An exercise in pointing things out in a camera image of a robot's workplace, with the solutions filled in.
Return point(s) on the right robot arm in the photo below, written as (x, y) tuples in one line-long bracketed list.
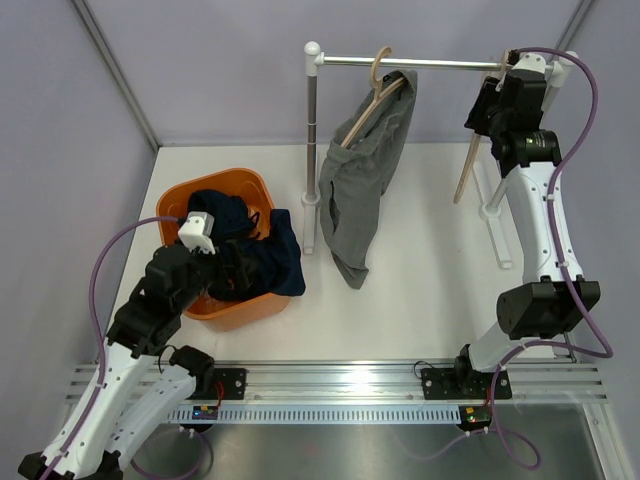
[(554, 292)]

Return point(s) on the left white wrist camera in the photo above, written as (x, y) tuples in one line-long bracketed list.
[(195, 232)]

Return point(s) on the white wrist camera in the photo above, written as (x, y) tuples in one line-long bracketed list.
[(195, 232), (531, 66)]

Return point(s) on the grey cotton shorts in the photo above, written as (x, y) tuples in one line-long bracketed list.
[(353, 179)]

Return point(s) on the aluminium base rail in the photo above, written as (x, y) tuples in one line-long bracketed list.
[(554, 381)]

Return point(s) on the navy blue mesh shorts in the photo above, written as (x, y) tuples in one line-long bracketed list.
[(278, 251)]

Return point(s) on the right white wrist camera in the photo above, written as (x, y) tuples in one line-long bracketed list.
[(531, 66)]

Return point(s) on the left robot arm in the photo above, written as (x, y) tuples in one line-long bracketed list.
[(104, 432)]

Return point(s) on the white slotted cable duct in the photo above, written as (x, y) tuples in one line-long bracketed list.
[(329, 414)]

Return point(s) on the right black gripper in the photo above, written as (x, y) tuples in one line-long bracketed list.
[(491, 91)]

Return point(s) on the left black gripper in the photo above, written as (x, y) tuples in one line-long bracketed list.
[(238, 275)]

